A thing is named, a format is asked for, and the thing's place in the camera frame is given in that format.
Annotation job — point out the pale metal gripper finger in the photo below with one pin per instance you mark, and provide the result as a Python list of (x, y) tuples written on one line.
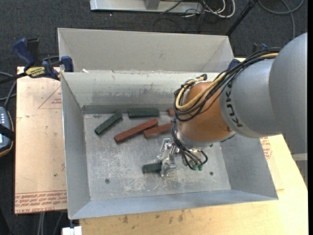
[(160, 159), (165, 170)]

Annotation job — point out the dark green block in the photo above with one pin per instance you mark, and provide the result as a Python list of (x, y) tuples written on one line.
[(151, 168), (108, 123), (143, 113)]

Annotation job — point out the grey metal bin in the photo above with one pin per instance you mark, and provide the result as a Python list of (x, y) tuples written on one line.
[(146, 180)]

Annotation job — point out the red-brown flat block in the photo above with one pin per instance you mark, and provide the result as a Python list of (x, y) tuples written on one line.
[(171, 112), (136, 130), (156, 130)]

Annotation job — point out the brown cardboard board, red print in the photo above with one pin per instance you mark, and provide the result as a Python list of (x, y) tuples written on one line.
[(39, 141)]

